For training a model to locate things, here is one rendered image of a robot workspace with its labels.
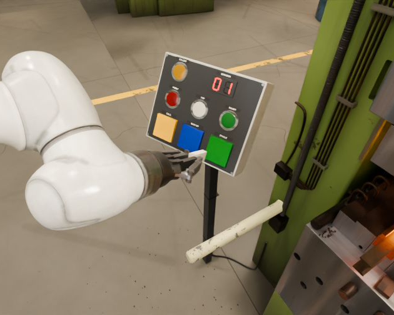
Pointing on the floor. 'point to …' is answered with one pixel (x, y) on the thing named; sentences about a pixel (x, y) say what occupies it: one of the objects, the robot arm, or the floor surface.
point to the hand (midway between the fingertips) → (196, 157)
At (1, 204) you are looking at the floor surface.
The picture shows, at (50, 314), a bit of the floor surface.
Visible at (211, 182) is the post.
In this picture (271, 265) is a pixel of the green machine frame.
